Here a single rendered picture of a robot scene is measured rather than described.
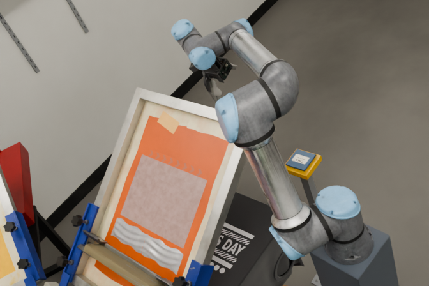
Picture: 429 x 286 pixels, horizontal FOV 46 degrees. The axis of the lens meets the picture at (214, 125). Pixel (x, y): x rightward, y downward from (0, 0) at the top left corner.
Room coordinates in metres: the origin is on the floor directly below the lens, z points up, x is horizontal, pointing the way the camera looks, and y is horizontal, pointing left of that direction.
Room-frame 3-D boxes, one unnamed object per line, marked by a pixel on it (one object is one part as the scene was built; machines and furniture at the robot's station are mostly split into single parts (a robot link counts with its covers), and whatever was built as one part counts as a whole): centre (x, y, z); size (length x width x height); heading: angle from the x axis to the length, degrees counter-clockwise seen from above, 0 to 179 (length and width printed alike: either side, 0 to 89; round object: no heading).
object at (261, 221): (1.37, 0.19, 0.95); 0.48 x 0.44 x 0.01; 126
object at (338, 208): (0.92, -0.22, 1.37); 0.13 x 0.12 x 0.14; 96
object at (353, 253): (0.92, -0.23, 1.25); 0.15 x 0.15 x 0.10
